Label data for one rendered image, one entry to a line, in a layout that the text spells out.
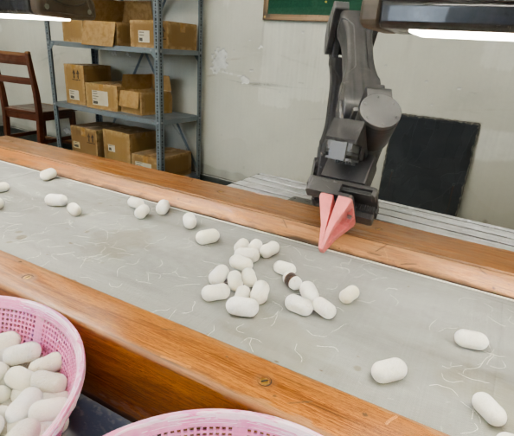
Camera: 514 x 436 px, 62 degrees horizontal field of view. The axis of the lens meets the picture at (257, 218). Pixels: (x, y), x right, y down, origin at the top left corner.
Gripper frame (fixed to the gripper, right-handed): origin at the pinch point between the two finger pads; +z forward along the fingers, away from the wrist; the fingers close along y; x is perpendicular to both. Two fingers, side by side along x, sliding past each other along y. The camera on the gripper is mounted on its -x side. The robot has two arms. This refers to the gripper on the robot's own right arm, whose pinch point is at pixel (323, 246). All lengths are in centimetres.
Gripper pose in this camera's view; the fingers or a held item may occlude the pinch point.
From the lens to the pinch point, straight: 60.8
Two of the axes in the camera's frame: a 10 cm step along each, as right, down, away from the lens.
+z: -4.1, 8.3, -3.8
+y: 8.7, 2.3, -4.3
